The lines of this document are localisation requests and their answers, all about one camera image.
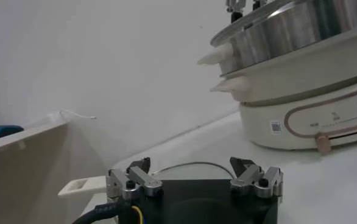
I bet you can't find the blue computer mouse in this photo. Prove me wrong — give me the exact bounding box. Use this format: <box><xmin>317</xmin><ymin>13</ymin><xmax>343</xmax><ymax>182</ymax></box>
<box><xmin>0</xmin><ymin>125</ymin><xmax>24</xmax><ymax>143</ymax></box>

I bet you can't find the cream electric cooker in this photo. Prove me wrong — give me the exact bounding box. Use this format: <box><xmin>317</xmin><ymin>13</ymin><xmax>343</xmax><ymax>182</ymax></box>
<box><xmin>210</xmin><ymin>23</ymin><xmax>357</xmax><ymax>155</ymax></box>

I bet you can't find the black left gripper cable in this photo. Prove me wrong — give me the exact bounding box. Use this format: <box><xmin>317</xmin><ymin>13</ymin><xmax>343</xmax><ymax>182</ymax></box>
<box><xmin>71</xmin><ymin>199</ymin><xmax>130</xmax><ymax>224</ymax></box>

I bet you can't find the stainless steel steamer basket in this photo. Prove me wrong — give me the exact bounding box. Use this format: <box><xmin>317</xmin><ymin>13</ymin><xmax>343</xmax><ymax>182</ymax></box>
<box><xmin>196</xmin><ymin>0</ymin><xmax>357</xmax><ymax>77</ymax></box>

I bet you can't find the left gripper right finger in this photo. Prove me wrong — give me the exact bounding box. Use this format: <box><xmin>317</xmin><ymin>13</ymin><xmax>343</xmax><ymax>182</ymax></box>
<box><xmin>229</xmin><ymin>156</ymin><xmax>285</xmax><ymax>199</ymax></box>

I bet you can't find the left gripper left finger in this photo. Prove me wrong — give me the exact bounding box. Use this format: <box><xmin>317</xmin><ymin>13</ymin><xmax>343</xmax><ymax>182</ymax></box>
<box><xmin>107</xmin><ymin>156</ymin><xmax>163</xmax><ymax>200</ymax></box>

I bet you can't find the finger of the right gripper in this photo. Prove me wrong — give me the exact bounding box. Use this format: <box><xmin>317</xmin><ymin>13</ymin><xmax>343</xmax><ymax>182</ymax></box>
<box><xmin>252</xmin><ymin>0</ymin><xmax>268</xmax><ymax>10</ymax></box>
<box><xmin>225</xmin><ymin>0</ymin><xmax>247</xmax><ymax>24</ymax></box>

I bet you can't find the white side table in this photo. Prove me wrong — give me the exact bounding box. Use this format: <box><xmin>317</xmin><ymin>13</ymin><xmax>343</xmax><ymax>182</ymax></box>
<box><xmin>0</xmin><ymin>111</ymin><xmax>71</xmax><ymax>224</ymax></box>

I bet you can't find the glass lid with white handle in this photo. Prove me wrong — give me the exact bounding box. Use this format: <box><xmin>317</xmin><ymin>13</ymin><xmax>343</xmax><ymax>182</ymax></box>
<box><xmin>58</xmin><ymin>161</ymin><xmax>236</xmax><ymax>200</ymax></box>

